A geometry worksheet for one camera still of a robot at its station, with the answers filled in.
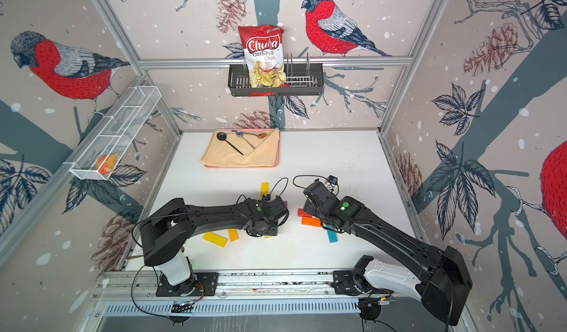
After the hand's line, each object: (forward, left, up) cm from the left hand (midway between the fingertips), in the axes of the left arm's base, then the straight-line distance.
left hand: (275, 227), depth 86 cm
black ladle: (+50, +32, 0) cm, 59 cm away
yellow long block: (-5, +23, 0) cm, 24 cm away
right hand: (+5, -14, +11) cm, 18 cm away
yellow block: (+17, +6, -1) cm, 19 cm away
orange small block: (-3, +17, -2) cm, 17 cm away
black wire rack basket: (+54, -10, +33) cm, 64 cm away
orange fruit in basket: (+8, +51, +32) cm, 61 cm away
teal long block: (-3, -22, -1) cm, 22 cm away
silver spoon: (+51, +22, 0) cm, 55 cm away
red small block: (+6, -11, 0) cm, 12 cm away
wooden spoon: (+50, +11, 0) cm, 51 cm away
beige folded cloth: (+40, +31, -2) cm, 50 cm away
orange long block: (+3, -14, -1) cm, 15 cm away
